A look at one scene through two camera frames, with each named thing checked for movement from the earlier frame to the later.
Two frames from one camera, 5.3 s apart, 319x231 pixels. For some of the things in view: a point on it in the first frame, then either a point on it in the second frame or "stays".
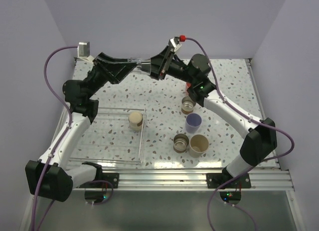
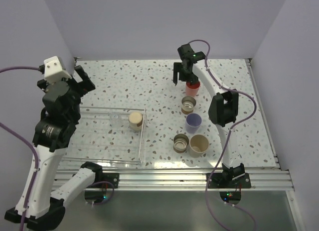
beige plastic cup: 198,144 stays
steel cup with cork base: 135,118 stays
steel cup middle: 188,105 stays
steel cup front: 181,142 stays
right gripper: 160,64 -> 178,66
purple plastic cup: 193,123 stays
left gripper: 117,70 -> 87,85
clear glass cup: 134,60 -> 115,119
